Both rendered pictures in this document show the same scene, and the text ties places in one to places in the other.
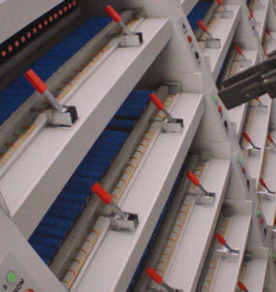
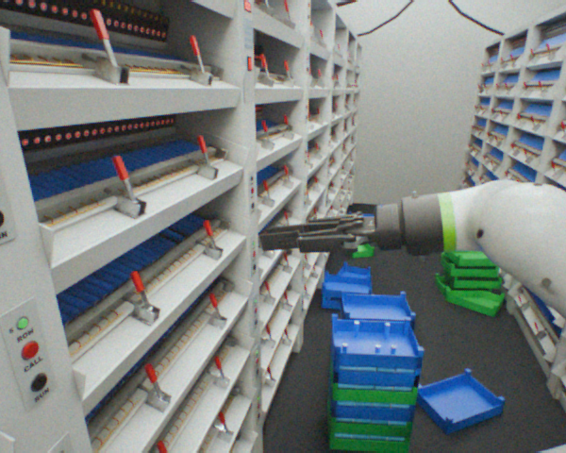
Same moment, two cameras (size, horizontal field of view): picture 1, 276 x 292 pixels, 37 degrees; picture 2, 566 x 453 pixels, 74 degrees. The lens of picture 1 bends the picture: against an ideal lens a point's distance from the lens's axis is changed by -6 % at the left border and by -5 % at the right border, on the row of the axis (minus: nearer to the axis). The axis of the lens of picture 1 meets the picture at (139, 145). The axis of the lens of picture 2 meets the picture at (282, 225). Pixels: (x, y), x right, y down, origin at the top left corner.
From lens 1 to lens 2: 0.06 m
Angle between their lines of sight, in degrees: 18
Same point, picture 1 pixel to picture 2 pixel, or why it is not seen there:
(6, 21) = (116, 106)
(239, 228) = (236, 360)
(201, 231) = (205, 348)
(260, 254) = (247, 393)
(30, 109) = (105, 189)
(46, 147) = (108, 225)
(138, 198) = (164, 297)
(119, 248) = (132, 333)
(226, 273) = (212, 397)
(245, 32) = (296, 203)
